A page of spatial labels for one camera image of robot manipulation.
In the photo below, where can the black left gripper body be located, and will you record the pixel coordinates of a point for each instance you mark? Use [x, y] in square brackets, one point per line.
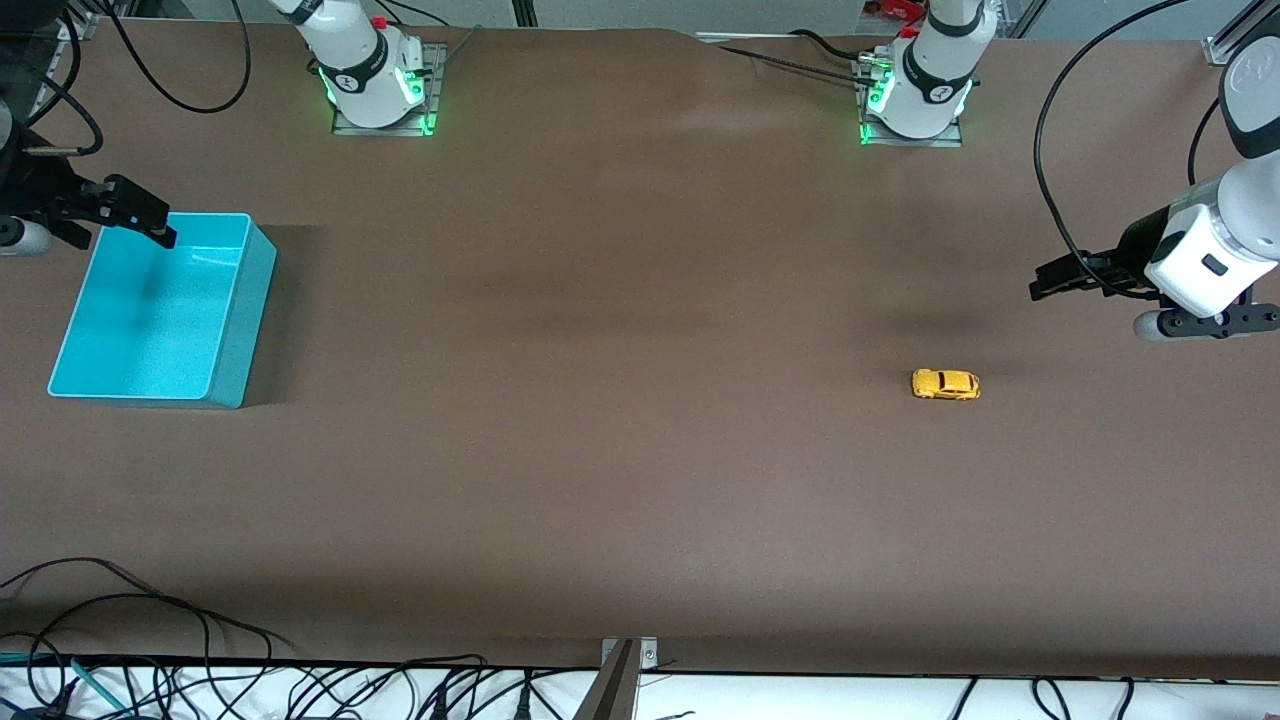
[1134, 253]

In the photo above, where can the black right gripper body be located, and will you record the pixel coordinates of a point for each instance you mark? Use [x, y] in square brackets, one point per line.
[33, 190]

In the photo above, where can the yellow beetle toy car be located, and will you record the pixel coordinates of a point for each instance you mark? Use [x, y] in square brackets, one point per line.
[945, 384]

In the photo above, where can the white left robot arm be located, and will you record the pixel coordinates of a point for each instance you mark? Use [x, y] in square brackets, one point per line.
[935, 70]

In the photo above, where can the turquoise plastic bin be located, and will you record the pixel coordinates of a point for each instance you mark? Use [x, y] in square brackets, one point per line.
[150, 320]

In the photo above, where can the red background object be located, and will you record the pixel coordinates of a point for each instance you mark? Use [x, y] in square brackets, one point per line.
[895, 8]

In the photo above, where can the black power plug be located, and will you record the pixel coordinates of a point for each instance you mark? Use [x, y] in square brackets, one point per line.
[523, 704]
[438, 706]

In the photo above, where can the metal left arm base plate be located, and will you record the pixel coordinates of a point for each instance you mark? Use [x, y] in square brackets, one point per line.
[945, 142]

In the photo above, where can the aluminium frame profile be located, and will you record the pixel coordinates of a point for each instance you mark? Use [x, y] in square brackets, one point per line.
[1225, 45]

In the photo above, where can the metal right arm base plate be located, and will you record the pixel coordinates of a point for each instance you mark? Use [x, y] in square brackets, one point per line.
[436, 70]

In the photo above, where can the small metal bracket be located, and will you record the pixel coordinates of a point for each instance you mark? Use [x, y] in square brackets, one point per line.
[650, 652]

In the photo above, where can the grey camera pole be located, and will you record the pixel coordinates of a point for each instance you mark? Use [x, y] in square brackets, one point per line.
[610, 695]

